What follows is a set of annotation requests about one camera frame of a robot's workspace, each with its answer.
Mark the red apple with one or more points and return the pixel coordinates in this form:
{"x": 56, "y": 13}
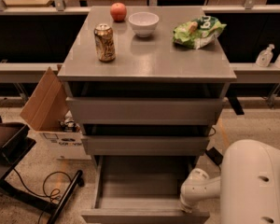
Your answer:
{"x": 118, "y": 12}

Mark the grey middle drawer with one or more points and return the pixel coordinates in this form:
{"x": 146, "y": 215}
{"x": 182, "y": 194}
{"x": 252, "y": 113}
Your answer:
{"x": 145, "y": 145}

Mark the grey top drawer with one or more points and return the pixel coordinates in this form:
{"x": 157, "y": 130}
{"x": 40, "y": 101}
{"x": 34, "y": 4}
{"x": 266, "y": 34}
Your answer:
{"x": 145, "y": 111}

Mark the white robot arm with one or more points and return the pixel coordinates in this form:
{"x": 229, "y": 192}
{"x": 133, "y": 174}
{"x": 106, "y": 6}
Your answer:
{"x": 248, "y": 187}

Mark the cardboard box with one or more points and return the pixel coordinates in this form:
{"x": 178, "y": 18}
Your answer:
{"x": 47, "y": 113}

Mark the grey drawer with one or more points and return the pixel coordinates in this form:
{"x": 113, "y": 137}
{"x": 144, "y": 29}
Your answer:
{"x": 145, "y": 145}
{"x": 145, "y": 111}
{"x": 141, "y": 190}

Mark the black tray on stand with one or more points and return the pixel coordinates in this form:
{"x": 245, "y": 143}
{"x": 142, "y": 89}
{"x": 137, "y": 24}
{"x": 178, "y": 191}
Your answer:
{"x": 13, "y": 141}

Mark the grey drawer cabinet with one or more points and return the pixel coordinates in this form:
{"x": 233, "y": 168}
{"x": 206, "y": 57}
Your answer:
{"x": 152, "y": 67}

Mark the black stand base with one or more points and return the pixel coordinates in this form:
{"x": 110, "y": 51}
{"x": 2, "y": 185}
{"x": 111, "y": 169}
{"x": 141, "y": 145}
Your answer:
{"x": 52, "y": 203}

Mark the gold soda can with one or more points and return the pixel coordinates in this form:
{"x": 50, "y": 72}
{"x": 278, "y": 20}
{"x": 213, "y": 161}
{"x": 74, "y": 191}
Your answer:
{"x": 105, "y": 48}

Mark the green chip bag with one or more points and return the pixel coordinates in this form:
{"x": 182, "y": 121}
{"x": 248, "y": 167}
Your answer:
{"x": 198, "y": 33}

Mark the grey bottom drawer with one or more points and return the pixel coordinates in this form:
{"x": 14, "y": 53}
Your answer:
{"x": 141, "y": 190}

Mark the white bowl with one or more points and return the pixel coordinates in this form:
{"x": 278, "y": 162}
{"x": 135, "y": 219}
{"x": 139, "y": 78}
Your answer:
{"x": 143, "y": 23}

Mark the black power adapter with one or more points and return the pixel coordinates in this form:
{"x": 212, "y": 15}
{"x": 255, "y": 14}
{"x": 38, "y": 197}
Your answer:
{"x": 214, "y": 155}

